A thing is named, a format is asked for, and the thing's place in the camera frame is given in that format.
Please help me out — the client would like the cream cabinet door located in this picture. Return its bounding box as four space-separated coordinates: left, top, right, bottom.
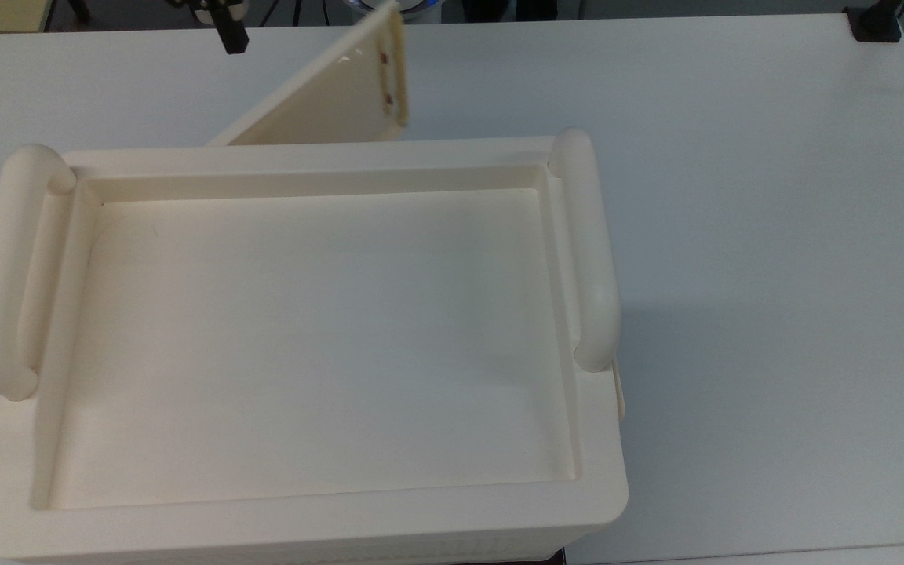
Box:
207 0 411 147

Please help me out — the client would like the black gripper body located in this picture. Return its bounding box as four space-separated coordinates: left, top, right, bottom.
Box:
191 0 250 24

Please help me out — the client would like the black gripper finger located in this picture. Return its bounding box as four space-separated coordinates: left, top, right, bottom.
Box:
213 8 250 55

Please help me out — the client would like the cream plastic storage cabinet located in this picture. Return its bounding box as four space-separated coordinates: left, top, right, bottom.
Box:
0 128 630 565

